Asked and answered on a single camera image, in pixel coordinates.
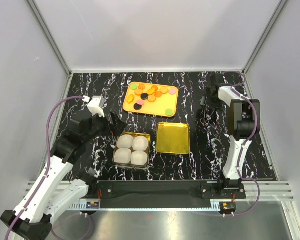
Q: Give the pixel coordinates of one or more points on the white paper cup back left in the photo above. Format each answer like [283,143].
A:
[125,141]

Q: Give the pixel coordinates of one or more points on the aluminium frame rail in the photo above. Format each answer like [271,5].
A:
[263,191]

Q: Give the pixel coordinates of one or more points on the orange fish cookie top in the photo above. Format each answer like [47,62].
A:
[154,87]

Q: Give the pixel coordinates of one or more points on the white paper cup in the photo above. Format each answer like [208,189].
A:
[125,141]
[139,158]
[122,156]
[140,143]

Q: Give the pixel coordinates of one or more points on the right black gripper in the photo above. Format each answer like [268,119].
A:
[218,106]

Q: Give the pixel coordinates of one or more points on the orange plastic tray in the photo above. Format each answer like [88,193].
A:
[157,108]

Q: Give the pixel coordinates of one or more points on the green round cookie top left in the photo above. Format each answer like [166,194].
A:
[133,86]

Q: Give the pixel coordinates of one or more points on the orange fish cookie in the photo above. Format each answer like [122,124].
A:
[130,98]
[154,87]

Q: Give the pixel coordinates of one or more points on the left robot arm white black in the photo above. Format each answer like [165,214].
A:
[34,217]

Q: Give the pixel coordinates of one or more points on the gold cookie tin box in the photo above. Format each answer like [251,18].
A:
[129,165]

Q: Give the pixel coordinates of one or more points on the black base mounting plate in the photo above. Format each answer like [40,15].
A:
[205,189]

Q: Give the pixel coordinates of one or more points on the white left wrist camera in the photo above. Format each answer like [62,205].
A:
[95,105]

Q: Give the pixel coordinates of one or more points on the green round cookie bottom right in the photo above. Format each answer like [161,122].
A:
[169,112]

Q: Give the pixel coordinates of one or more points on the white paper cup front right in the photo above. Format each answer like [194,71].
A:
[139,158]

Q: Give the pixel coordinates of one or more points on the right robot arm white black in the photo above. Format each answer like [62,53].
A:
[243,124]

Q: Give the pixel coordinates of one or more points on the orange round cookie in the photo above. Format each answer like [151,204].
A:
[163,90]
[151,99]
[138,92]

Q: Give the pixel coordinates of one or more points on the gold tin lid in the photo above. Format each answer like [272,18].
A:
[173,138]

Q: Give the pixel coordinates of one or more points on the green round cookie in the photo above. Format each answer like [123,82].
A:
[133,86]
[169,112]

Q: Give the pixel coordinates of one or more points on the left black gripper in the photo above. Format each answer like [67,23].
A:
[116,128]

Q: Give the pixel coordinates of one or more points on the orange scalloped cookie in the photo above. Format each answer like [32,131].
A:
[158,94]

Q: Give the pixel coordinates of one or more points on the black round cookie on tray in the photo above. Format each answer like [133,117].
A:
[144,96]

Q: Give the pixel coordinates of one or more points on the white paper cup front left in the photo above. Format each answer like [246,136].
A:
[122,156]

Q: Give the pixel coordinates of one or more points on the white paper cup back right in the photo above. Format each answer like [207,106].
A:
[140,143]

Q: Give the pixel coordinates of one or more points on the black round cookie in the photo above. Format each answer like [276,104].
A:
[144,96]
[137,106]

